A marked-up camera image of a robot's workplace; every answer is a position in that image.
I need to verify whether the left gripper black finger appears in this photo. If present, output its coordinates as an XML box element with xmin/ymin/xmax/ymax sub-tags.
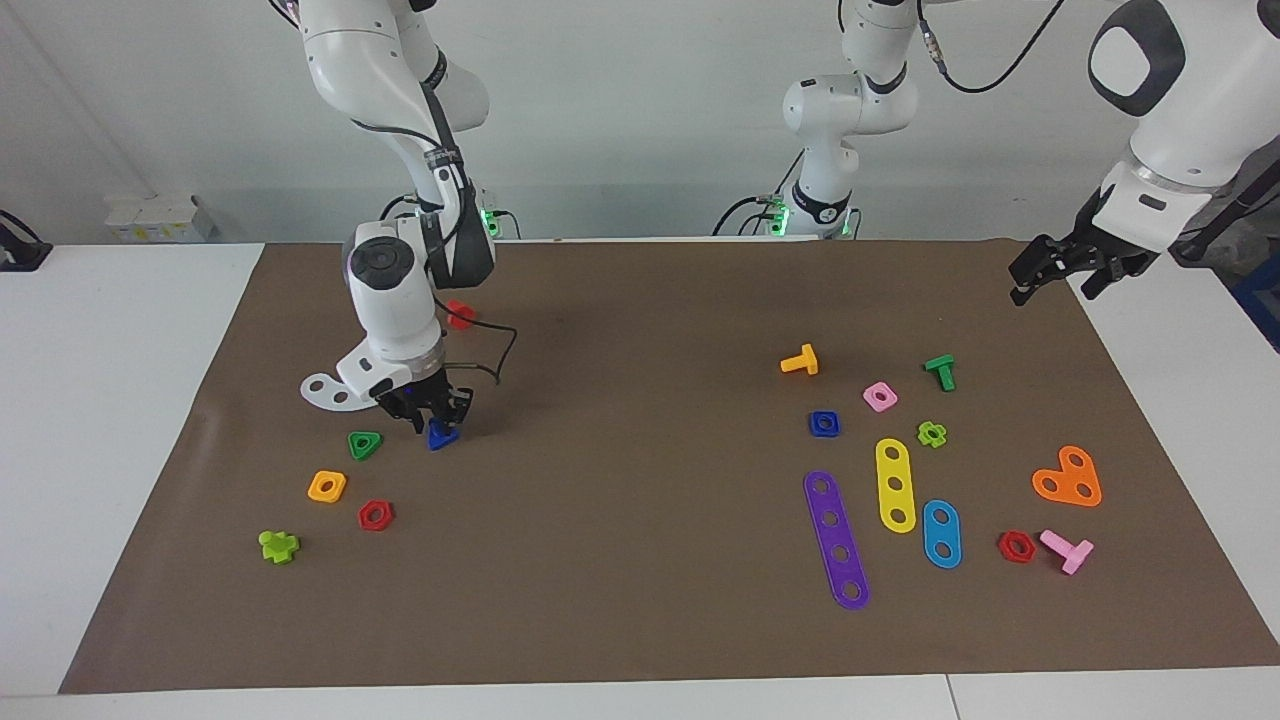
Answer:
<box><xmin>1080</xmin><ymin>255</ymin><xmax>1123</xmax><ymax>303</ymax></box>
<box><xmin>1008</xmin><ymin>235</ymin><xmax>1063</xmax><ymax>307</ymax></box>

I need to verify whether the white curved plate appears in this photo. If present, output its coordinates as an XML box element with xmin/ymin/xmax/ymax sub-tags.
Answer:
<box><xmin>300</xmin><ymin>372</ymin><xmax>376</xmax><ymax>413</ymax></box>

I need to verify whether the blue box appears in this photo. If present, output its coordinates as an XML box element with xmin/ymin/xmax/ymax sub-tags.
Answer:
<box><xmin>1232</xmin><ymin>255</ymin><xmax>1280</xmax><ymax>353</ymax></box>

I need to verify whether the orange angled plate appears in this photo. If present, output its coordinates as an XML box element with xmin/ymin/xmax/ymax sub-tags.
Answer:
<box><xmin>1031</xmin><ymin>445</ymin><xmax>1104</xmax><ymax>508</ymax></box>

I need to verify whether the brown table mat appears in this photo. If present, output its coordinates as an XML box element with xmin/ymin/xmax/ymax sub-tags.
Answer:
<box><xmin>58</xmin><ymin>238</ymin><xmax>1280</xmax><ymax>696</ymax></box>

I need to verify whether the yellow three-hole plate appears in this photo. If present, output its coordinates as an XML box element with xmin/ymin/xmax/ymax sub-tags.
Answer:
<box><xmin>875</xmin><ymin>437</ymin><xmax>918</xmax><ymax>535</ymax></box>

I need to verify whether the pink plastic screw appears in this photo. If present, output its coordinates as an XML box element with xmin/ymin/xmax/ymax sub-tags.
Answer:
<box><xmin>1039</xmin><ymin>529</ymin><xmax>1096</xmax><ymax>576</ymax></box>

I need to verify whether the blue two-hole plate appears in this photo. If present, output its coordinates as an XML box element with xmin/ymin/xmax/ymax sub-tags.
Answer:
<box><xmin>921</xmin><ymin>499</ymin><xmax>963</xmax><ymax>570</ymax></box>

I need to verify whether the white power strip box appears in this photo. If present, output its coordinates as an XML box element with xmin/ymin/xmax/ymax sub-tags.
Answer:
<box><xmin>104</xmin><ymin>192</ymin><xmax>217</xmax><ymax>244</ymax></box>

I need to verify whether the purple four-hole plate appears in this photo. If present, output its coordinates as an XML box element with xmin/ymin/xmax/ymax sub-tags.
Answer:
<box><xmin>803</xmin><ymin>470</ymin><xmax>872</xmax><ymax>611</ymax></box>

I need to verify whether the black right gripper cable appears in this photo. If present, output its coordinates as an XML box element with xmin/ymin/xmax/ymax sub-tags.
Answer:
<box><xmin>345</xmin><ymin>80</ymin><xmax>519</xmax><ymax>388</ymax></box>

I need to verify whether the thick black cable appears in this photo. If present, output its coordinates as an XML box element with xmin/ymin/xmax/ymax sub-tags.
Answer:
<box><xmin>1170</xmin><ymin>150</ymin><xmax>1280</xmax><ymax>269</ymax></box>

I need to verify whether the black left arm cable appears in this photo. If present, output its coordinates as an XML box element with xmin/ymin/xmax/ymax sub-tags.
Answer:
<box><xmin>915</xmin><ymin>0</ymin><xmax>1066</xmax><ymax>101</ymax></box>

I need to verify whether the black clamp mount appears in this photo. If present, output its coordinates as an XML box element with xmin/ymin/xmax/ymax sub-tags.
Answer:
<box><xmin>0</xmin><ymin>210</ymin><xmax>53</xmax><ymax>273</ymax></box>

